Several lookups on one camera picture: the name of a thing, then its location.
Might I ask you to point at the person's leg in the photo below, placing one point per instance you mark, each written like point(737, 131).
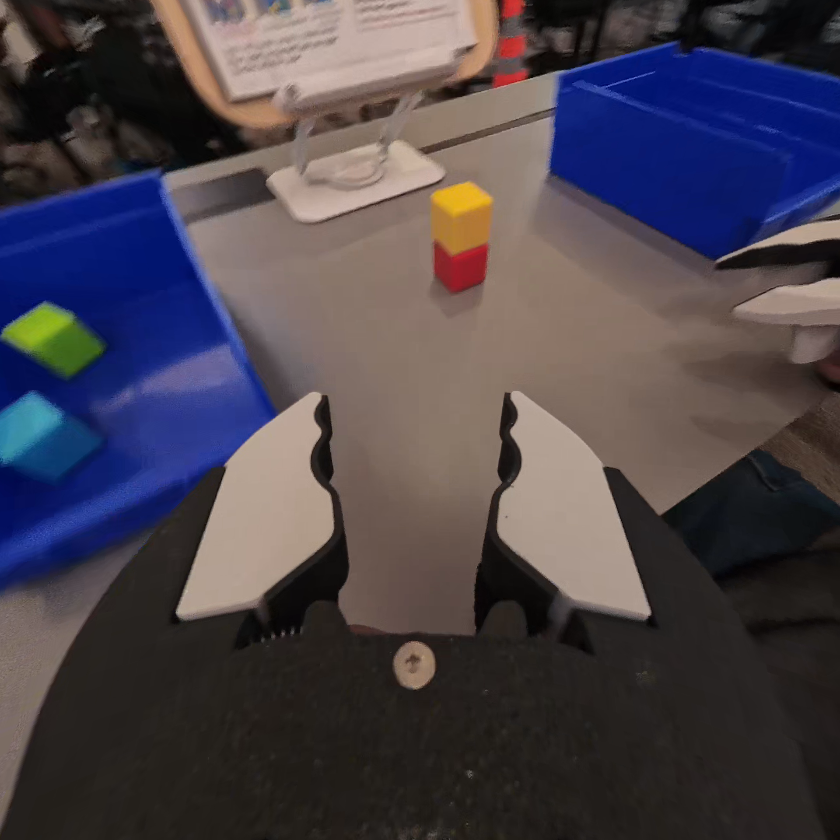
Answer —
point(748, 512)

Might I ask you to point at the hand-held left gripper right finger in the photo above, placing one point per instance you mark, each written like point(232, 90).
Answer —
point(571, 525)

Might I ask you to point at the printed instruction sheet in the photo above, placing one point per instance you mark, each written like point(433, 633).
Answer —
point(328, 46)

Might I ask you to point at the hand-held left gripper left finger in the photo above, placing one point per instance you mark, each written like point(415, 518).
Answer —
point(262, 525)

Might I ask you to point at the yellow cube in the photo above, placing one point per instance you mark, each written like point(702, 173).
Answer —
point(463, 213)

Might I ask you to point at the blue plastic bin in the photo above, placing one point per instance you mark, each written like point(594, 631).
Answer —
point(164, 394)
point(656, 170)

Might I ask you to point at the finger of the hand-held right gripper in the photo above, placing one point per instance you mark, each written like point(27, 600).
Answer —
point(800, 305)
point(800, 239)

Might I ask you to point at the light blue cube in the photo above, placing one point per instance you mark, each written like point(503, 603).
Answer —
point(46, 436)

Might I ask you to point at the person's right hand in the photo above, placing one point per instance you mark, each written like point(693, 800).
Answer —
point(832, 369)

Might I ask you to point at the person's dark jacket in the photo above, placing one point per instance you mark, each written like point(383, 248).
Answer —
point(794, 656)

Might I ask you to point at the orange traffic cone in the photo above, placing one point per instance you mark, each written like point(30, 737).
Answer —
point(512, 46)

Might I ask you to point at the wooden board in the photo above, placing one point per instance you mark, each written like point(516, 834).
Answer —
point(190, 72)

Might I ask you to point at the red cube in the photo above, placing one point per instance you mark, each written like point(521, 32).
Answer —
point(459, 266)

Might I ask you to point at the green cube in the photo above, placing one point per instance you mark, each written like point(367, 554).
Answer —
point(56, 338)

